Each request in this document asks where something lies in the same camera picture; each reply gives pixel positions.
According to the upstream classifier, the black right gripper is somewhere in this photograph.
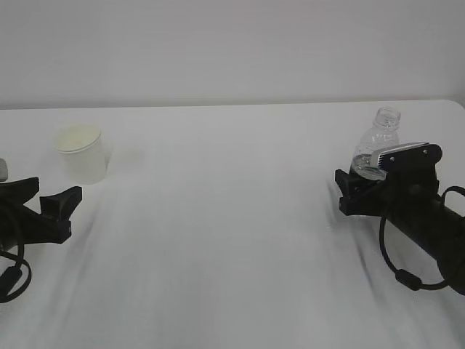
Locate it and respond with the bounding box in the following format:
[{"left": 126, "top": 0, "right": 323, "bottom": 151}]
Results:
[{"left": 334, "top": 166, "right": 442, "bottom": 220}]

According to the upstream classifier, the black left camera cable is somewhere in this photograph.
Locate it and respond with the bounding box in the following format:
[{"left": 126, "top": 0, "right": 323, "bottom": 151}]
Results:
[{"left": 0, "top": 203, "right": 33, "bottom": 305}]

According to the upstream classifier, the clear plastic water bottle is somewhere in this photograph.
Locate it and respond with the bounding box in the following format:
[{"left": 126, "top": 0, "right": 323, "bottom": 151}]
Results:
[{"left": 350, "top": 106, "right": 401, "bottom": 181}]

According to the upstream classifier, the white paper cup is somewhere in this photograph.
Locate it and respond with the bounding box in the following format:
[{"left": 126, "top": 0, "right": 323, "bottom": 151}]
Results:
[{"left": 53, "top": 124, "right": 107, "bottom": 185}]

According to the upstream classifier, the black camera cable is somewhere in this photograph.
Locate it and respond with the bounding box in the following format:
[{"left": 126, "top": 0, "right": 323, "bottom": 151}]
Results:
[
  {"left": 379, "top": 185, "right": 465, "bottom": 292},
  {"left": 0, "top": 203, "right": 33, "bottom": 305}
]

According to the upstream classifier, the black right camera cable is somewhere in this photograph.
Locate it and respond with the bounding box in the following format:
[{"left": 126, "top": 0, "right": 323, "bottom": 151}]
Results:
[{"left": 379, "top": 185, "right": 465, "bottom": 292}]

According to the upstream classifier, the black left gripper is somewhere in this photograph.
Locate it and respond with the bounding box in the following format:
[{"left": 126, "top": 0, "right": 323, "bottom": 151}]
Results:
[{"left": 1, "top": 177, "right": 82, "bottom": 251}]

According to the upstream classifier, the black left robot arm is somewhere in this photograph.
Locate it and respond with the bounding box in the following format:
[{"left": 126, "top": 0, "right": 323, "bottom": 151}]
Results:
[{"left": 1, "top": 177, "right": 82, "bottom": 251}]

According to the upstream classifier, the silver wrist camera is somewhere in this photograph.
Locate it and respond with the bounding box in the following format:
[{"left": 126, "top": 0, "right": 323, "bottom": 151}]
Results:
[
  {"left": 0, "top": 159, "right": 9, "bottom": 182},
  {"left": 370, "top": 142, "right": 442, "bottom": 173}
]

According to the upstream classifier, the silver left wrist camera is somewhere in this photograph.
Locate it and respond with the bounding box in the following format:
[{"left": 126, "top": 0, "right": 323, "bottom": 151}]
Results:
[{"left": 0, "top": 159, "right": 9, "bottom": 182}]

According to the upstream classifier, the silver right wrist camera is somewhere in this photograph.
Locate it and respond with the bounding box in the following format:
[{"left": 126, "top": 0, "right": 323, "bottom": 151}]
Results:
[{"left": 370, "top": 142, "right": 442, "bottom": 173}]

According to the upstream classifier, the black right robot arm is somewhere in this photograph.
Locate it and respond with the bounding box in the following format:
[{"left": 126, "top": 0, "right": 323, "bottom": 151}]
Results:
[{"left": 335, "top": 167, "right": 464, "bottom": 294}]

